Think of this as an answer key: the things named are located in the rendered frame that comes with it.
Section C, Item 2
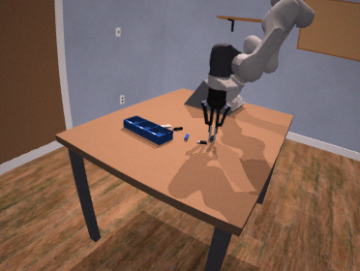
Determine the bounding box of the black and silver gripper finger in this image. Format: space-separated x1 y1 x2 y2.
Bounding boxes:
201 101 214 140
213 103 231 141

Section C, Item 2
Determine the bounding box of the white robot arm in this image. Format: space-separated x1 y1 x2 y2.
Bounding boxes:
208 0 315 104

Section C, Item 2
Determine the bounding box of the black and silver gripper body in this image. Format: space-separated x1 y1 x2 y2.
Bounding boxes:
206 87 226 109

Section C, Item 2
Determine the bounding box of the blue three-compartment bin rack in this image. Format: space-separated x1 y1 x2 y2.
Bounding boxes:
123 116 173 145

